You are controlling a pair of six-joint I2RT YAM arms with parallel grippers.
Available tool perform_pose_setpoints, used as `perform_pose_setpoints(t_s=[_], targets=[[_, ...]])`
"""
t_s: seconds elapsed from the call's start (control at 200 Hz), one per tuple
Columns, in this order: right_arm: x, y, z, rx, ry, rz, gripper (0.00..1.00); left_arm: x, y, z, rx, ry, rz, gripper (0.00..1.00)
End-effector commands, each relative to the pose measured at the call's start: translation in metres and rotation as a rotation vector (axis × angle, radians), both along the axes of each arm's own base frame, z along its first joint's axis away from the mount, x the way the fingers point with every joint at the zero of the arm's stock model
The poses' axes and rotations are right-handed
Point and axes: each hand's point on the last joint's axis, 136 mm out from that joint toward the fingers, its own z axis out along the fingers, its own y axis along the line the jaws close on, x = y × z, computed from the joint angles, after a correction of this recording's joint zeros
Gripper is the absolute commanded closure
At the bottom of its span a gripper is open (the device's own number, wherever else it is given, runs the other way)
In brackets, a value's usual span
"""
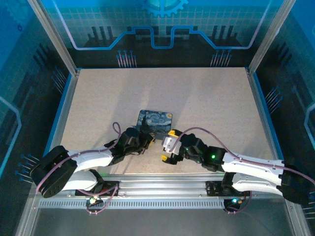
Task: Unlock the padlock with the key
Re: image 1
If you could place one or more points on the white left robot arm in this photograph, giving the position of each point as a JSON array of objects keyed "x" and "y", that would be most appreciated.
[{"x": 86, "y": 159}]

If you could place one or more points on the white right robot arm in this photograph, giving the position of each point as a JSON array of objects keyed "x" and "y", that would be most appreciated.
[{"x": 253, "y": 169}]

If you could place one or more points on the starry night print mat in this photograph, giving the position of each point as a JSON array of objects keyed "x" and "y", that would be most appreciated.
[{"x": 157, "y": 120}]

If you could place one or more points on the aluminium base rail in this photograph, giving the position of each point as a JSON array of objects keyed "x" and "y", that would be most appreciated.
[{"x": 162, "y": 183}]

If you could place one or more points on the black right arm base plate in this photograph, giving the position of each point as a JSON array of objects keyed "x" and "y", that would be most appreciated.
[{"x": 214, "y": 188}]

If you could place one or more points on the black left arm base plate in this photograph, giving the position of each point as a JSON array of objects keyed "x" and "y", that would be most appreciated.
[{"x": 110, "y": 188}]

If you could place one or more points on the aluminium table side rail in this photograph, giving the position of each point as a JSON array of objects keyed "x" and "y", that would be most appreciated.
[
  {"x": 267, "y": 123},
  {"x": 64, "y": 110}
]

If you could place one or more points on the aluminium frame post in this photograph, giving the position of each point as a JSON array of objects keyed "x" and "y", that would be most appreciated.
[
  {"x": 53, "y": 37},
  {"x": 270, "y": 37}
]

